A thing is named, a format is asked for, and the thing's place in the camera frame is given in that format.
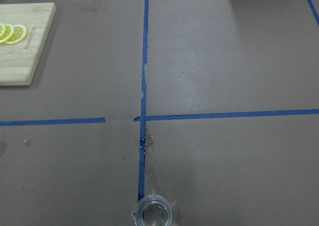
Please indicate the lemon slice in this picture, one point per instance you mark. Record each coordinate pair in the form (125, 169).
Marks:
(12, 34)

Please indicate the clear glass cup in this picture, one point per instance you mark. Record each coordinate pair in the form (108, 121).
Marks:
(152, 210)

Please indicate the wooden cutting board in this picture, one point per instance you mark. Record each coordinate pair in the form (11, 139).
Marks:
(18, 62)

